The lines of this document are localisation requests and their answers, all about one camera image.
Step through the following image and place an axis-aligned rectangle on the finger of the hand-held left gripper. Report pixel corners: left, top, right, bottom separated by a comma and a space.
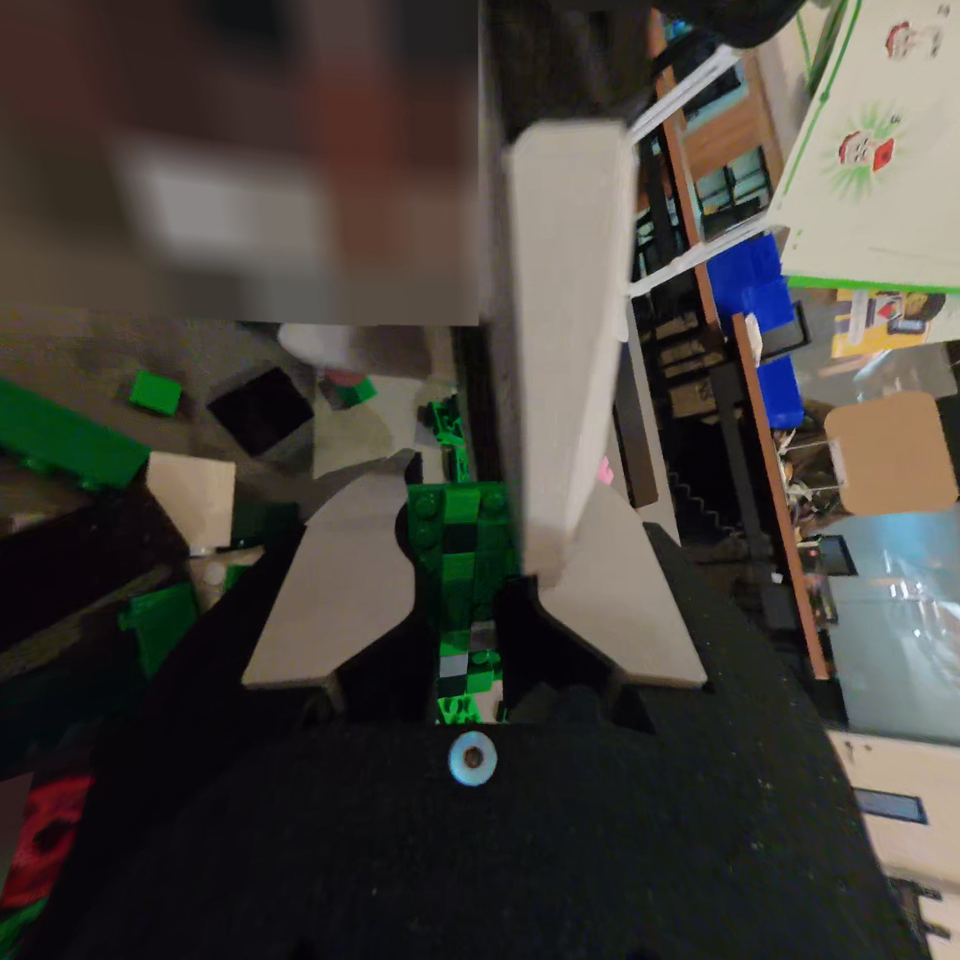
480, 122, 640, 588

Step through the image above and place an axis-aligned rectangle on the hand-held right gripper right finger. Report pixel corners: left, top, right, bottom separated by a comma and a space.
534, 482, 709, 690

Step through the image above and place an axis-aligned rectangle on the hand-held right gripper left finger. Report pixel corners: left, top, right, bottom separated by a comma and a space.
240, 448, 423, 689

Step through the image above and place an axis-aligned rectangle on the green checkered brick assembly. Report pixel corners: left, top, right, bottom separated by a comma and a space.
405, 482, 524, 726

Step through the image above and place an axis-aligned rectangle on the white book stand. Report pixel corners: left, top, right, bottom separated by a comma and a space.
624, 43, 783, 299

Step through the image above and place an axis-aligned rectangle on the white toy brick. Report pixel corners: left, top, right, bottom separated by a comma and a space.
144, 450, 237, 554

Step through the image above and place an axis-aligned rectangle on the blue storage bin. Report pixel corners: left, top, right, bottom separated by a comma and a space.
706, 232, 796, 331
753, 352, 807, 430

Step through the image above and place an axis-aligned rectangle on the wooden table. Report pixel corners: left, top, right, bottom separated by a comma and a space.
729, 313, 831, 681

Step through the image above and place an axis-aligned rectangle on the black sloped toy brick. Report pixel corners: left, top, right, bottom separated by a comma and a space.
206, 366, 316, 459

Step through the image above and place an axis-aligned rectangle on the long black toy plate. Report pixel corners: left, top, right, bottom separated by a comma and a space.
0, 491, 190, 655

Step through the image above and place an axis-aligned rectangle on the pile of green toy bricks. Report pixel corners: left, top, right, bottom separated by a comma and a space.
116, 369, 472, 680

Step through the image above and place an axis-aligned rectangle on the glass partition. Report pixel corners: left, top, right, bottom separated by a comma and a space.
802, 510, 960, 744

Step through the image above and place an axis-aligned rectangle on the yellow printed box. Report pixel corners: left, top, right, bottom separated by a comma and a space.
831, 287, 948, 359

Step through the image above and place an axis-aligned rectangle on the white cabinet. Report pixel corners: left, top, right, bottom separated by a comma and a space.
825, 731, 960, 960

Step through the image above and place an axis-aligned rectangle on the long green toy plate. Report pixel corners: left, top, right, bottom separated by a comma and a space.
0, 377, 153, 494

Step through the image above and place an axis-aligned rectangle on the white instruction booklet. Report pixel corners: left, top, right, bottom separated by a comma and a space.
767, 0, 960, 292

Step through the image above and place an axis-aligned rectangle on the red round toy brick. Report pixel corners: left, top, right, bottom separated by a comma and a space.
0, 774, 96, 910

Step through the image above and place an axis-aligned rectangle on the black desk cable cover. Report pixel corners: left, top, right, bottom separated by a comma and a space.
613, 371, 663, 510

